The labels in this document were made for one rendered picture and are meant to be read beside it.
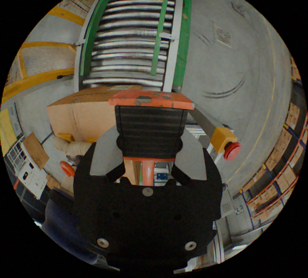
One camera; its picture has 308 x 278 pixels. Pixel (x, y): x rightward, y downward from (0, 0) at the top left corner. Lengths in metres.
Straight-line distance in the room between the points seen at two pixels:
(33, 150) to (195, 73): 2.78
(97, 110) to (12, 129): 7.46
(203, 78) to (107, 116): 1.22
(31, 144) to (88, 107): 1.94
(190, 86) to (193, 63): 0.30
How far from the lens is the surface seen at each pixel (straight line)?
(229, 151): 0.32
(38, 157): 2.18
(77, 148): 0.31
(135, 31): 0.72
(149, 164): 0.16
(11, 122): 7.64
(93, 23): 0.82
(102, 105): 0.29
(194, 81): 1.29
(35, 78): 0.68
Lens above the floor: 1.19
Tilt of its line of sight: 62 degrees down
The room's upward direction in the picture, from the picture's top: 179 degrees clockwise
